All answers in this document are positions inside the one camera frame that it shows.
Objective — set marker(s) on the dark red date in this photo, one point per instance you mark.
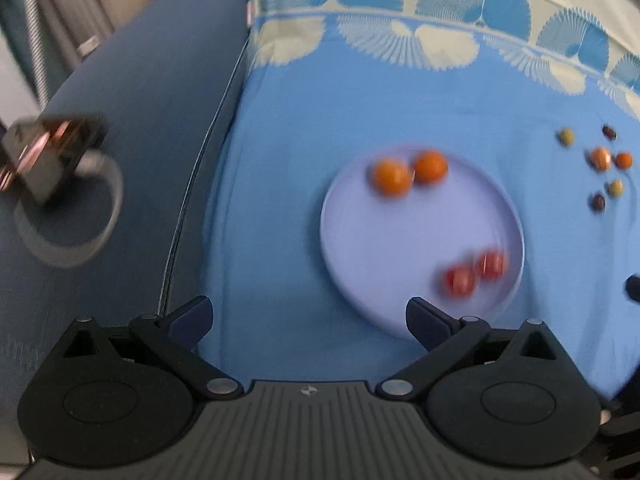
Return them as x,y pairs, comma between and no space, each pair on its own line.
609,132
597,203

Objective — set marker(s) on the lavender round plate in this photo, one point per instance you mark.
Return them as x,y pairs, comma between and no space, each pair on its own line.
380,251

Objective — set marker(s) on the red fruit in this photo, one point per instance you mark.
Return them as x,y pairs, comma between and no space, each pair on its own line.
492,265
459,281

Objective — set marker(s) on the green olive fruit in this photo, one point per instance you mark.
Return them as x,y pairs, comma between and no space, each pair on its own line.
566,137
615,188

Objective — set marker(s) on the black smartphone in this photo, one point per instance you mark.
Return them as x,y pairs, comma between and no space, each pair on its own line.
39,154

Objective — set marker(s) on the grey curtain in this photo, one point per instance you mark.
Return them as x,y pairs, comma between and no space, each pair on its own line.
68,31

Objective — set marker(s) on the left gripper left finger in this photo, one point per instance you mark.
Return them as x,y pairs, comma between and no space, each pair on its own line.
170,342

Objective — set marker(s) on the blue sofa armrest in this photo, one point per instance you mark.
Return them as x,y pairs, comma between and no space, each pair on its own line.
134,240

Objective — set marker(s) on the small orange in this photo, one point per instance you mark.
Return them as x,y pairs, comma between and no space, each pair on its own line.
624,160
430,167

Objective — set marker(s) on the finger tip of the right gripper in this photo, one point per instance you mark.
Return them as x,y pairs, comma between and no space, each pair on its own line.
632,287

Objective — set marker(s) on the blue cream patterned cloth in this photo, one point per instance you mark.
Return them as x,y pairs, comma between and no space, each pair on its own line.
480,154

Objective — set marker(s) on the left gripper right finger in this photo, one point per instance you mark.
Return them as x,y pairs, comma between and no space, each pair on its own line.
448,342

